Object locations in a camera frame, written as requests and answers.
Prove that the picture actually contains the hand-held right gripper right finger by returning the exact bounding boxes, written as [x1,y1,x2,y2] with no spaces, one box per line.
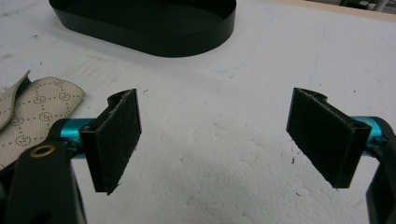
[286,87,389,189]

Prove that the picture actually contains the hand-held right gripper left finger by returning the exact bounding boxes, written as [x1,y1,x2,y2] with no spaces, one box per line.
[60,88,143,196]

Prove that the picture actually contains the beige patterned shoe insole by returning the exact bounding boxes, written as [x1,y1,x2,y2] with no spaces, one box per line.
[0,76,86,171]
[0,70,32,131]

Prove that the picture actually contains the black oval tray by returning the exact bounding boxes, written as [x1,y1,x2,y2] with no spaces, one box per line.
[49,0,237,58]

